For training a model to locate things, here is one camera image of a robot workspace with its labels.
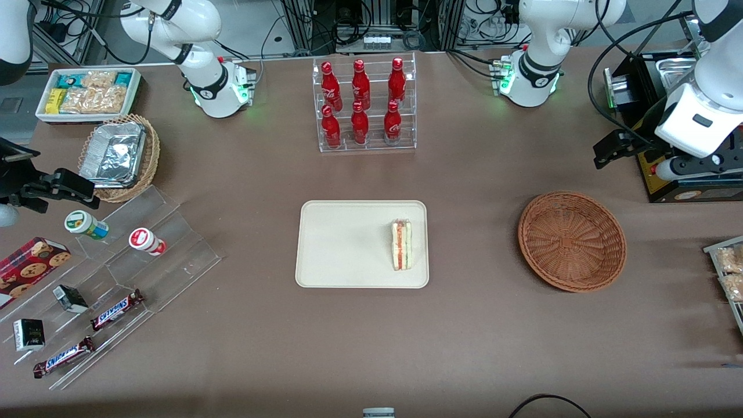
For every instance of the triangular sandwich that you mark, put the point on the triangular sandwich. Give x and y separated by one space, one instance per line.
401 247

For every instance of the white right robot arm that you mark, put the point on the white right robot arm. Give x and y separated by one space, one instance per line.
203 23

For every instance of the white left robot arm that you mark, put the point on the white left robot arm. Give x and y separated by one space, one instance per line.
545 35

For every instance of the aluminium foil tray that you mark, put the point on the aluminium foil tray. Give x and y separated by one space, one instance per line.
113 154

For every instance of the light wicker basket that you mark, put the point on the light wicker basket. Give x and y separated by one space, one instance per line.
152 151

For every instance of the grey tray with snacks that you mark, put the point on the grey tray with snacks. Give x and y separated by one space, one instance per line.
711 247

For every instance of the brown wicker basket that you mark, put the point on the brown wicker basket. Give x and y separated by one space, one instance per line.
572 241

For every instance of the beige plastic tray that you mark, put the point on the beige plastic tray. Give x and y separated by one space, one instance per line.
348 244

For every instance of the green lid yogurt cup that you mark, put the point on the green lid yogurt cup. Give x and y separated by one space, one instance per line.
84 224

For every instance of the red tartan cookie box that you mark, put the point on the red tartan cookie box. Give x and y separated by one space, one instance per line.
29 270

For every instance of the black metal countertop machine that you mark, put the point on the black metal countertop machine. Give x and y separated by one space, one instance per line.
644 75

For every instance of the white plastic snack bin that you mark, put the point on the white plastic snack bin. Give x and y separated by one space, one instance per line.
42 113

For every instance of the yellow snack packet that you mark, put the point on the yellow snack packet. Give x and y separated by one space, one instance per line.
56 101

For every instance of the clear cracker bag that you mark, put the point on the clear cracker bag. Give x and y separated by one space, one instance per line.
98 79
93 100

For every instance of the red lid yogurt cup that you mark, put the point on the red lid yogurt cup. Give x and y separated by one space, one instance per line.
145 240

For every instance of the dark green small carton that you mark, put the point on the dark green small carton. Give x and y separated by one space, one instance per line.
71 299

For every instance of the teal snack packet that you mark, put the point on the teal snack packet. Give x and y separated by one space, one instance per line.
69 80
123 78

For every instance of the clear bagged snack pack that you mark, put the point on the clear bagged snack pack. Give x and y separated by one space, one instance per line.
734 287
731 259

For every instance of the small black-white carton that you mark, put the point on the small black-white carton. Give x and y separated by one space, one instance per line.
29 335

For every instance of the Snickers chocolate bar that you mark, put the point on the Snickers chocolate bar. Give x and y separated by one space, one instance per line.
62 357
116 309

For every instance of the clear acrylic stepped display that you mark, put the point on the clear acrylic stepped display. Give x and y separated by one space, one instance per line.
174 273

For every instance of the red cola bottle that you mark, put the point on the red cola bottle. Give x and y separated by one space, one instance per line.
360 87
331 87
397 84
360 128
331 130
393 125

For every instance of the clear acrylic bottle rack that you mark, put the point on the clear acrylic bottle rack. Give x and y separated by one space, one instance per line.
371 148

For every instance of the white power strip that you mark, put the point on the white power strip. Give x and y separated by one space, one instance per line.
377 41

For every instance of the grey labelled device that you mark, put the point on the grey labelled device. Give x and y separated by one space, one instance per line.
378 413

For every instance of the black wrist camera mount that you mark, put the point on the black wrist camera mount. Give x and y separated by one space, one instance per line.
17 168

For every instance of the aluminium frame rack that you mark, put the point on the aluminium frame rack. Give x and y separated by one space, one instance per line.
447 23

